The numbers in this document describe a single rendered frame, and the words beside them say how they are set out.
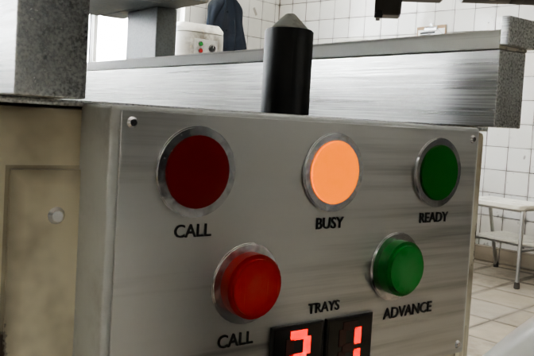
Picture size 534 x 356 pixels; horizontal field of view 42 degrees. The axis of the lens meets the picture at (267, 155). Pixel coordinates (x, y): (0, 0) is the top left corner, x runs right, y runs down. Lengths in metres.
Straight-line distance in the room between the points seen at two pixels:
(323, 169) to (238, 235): 0.06
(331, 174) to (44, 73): 0.15
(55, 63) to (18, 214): 0.07
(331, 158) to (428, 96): 0.15
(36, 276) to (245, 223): 0.09
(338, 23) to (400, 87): 5.00
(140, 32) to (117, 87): 0.40
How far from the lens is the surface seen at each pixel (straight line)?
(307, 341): 0.36
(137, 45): 1.29
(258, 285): 0.32
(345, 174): 0.35
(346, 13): 5.47
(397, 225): 0.39
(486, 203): 4.10
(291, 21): 0.45
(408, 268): 0.39
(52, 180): 0.31
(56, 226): 0.31
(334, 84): 0.55
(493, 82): 0.45
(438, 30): 4.96
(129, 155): 0.29
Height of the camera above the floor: 0.84
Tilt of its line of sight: 3 degrees down
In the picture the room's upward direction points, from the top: 3 degrees clockwise
